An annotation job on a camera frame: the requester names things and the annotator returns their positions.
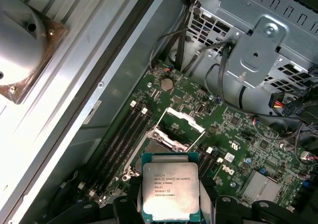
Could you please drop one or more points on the silver finned heatsink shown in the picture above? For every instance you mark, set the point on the silver finned heatsink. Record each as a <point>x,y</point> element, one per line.
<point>258,188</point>

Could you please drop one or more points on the silver coin battery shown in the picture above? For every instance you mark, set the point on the silver coin battery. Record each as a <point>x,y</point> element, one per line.
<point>166,85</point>

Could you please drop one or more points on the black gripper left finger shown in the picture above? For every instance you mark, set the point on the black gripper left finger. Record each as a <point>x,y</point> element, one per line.
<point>134,204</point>

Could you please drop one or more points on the metal socket cover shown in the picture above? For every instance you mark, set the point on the metal socket cover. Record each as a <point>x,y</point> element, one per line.
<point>186,119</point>

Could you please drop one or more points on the black PC case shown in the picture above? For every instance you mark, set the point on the black PC case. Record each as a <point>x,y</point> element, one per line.
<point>116,60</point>

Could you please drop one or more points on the green motherboard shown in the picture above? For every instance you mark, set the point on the green motherboard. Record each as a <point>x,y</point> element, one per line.
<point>223,139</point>

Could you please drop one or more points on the silver metal drive cage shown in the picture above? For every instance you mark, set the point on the silver metal drive cage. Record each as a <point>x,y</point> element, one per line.
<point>258,35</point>

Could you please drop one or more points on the brown square base plate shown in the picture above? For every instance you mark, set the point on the brown square base plate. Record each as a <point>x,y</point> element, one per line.
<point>53,42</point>

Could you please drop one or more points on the black RAM slot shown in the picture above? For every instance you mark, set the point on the black RAM slot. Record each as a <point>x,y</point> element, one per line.
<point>118,147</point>
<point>135,147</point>
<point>126,147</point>
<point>109,147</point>
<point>212,165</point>
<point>204,160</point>

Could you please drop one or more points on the silver CPU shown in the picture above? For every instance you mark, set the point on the silver CPU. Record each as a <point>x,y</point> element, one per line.
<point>171,184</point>

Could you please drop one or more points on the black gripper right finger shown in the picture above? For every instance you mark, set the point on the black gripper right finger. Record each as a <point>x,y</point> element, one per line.
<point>207,204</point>

